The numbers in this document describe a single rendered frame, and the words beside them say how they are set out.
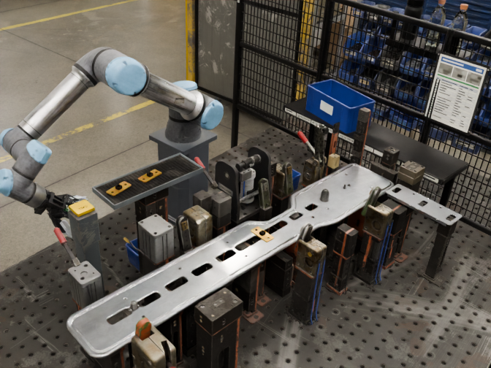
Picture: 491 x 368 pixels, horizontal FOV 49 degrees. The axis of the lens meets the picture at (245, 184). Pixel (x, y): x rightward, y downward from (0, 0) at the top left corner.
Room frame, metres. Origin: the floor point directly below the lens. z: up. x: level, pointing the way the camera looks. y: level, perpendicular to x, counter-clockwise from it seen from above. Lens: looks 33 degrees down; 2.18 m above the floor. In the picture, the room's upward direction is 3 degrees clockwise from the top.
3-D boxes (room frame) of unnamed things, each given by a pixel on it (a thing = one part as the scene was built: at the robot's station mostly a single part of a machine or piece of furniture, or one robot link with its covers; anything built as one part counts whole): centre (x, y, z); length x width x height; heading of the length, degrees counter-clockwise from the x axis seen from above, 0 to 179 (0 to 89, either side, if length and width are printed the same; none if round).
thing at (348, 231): (1.57, -0.38, 0.84); 0.11 x 0.08 x 0.29; 45
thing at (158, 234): (1.38, 0.28, 0.90); 0.13 x 0.10 x 0.41; 45
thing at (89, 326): (1.48, -0.06, 1.00); 1.38 x 0.22 x 0.02; 135
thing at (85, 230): (1.39, 0.51, 0.92); 0.08 x 0.08 x 0.44; 45
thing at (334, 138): (2.01, -0.36, 0.95); 0.03 x 0.01 x 0.50; 135
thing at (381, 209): (1.64, -0.50, 0.87); 0.12 x 0.09 x 0.35; 45
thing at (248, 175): (1.71, 0.01, 0.94); 0.18 x 0.13 x 0.49; 135
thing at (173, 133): (2.01, 0.27, 1.15); 0.15 x 0.15 x 0.10
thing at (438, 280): (1.67, -0.78, 0.84); 0.11 x 0.06 x 0.29; 45
